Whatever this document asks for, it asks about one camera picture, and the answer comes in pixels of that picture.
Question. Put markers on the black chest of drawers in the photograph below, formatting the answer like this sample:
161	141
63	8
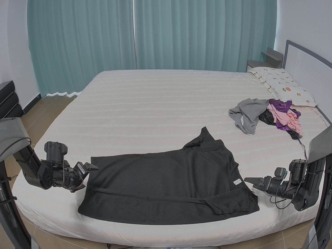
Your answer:
9	100

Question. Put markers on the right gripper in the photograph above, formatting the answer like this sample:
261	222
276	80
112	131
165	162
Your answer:
269	185

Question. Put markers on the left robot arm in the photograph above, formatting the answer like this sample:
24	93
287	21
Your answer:
31	165

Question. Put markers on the pile of clothes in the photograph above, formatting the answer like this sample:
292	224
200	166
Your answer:
285	118

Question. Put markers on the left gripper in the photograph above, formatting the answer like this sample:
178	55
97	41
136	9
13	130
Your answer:
79	178

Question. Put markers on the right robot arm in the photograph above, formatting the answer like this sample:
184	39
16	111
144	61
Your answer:
311	185

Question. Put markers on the grey garment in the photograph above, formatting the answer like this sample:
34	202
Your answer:
249	110

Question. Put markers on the grey bedside table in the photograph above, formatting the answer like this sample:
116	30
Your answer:
271	56

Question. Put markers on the black T-shirt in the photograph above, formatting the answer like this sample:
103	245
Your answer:
160	178

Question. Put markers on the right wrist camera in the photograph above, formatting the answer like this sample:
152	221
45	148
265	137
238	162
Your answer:
280	172

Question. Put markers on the bed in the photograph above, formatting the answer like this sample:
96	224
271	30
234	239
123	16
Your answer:
155	108

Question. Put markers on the white printed pillow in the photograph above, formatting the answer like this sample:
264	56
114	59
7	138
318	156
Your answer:
285	85

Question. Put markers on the blue-green curtain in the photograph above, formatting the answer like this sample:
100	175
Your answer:
205	27
83	35

